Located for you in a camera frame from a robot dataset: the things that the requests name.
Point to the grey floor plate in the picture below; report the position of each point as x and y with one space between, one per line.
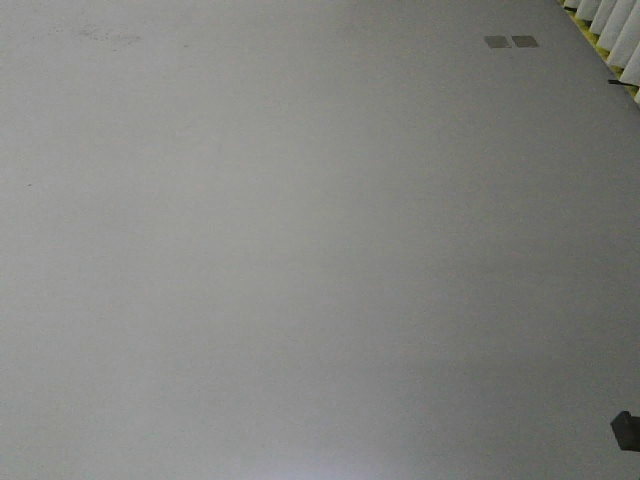
497 42
525 41

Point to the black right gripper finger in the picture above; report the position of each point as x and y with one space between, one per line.
626 430

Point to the white vertical blinds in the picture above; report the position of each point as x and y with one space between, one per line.
611 27

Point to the right grey floor plate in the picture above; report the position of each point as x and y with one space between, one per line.
525 41

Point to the left grey floor plate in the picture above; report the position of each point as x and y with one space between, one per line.
497 42

